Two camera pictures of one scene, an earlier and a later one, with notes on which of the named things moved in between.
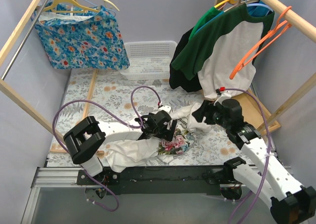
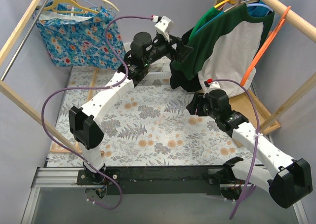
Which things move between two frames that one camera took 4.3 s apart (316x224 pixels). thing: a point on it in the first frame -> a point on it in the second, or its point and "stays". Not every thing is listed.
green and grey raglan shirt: x=213 y=54 stays
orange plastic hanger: x=282 y=26 -> x=271 y=34
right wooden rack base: x=255 y=114 stays
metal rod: x=27 y=33 stays
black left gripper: x=168 y=129 -> x=178 y=49
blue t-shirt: x=258 y=11 stays
